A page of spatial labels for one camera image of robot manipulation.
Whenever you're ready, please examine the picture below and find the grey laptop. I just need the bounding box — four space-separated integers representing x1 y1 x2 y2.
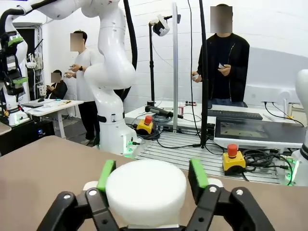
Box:
22 100 44 108

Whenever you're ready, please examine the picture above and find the white framed flat monitor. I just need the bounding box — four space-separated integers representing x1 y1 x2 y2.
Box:
213 116 307 150

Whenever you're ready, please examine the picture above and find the black jacket person left hand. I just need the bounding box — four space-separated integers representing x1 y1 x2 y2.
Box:
218 64 231 77

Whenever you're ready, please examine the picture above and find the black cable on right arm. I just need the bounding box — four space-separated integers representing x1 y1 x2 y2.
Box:
122 0 140 103

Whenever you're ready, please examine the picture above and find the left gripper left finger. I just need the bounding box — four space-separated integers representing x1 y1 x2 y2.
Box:
36 160 121 231

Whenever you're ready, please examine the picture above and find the white long workbench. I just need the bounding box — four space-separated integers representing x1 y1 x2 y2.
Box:
124 100 308 129

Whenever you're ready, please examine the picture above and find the thin black hanging cable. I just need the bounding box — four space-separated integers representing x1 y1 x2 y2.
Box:
187 0 202 141

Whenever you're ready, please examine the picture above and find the yellow emergency stop button box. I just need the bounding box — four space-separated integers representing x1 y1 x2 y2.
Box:
221 143 246 176
136 115 154 135

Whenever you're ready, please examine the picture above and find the person in white shirt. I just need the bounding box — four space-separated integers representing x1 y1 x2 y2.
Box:
64 30 104 141

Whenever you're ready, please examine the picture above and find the black camera stand pole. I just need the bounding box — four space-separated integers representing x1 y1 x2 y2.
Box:
147 21 157 106

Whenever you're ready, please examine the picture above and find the vertical aluminium post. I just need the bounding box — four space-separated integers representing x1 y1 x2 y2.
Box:
172 1 180 132

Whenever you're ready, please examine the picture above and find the black cylindrical handle device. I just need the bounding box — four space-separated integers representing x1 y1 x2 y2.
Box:
144 105 174 119

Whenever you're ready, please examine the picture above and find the person in black jacket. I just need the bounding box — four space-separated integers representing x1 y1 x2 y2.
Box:
191 4 251 108

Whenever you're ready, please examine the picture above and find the white background desk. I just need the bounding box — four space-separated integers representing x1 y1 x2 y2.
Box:
22 98 84 139

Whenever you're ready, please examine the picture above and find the aluminium profile base plate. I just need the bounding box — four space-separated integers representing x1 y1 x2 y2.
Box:
133 131 282 185

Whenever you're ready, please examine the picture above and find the black cable bundle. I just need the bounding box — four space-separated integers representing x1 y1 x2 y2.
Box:
240 148 294 181

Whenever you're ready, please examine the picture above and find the white black camera head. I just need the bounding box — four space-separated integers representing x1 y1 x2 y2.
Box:
152 14 170 37

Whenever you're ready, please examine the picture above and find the black tripod pole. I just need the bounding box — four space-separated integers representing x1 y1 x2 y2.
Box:
192 0 212 149

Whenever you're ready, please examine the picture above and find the small white round lid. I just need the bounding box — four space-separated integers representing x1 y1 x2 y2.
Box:
105 160 188 229

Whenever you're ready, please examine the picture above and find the black computer case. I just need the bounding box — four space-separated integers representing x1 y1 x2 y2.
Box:
0 119 55 156

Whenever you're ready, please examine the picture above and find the seated person in black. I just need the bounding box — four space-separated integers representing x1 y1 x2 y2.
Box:
46 69 68 100

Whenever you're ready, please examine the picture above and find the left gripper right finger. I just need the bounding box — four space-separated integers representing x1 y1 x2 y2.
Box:
186 159 275 231

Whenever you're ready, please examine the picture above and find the black keyboard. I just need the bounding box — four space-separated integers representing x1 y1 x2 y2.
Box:
206 109 264 121

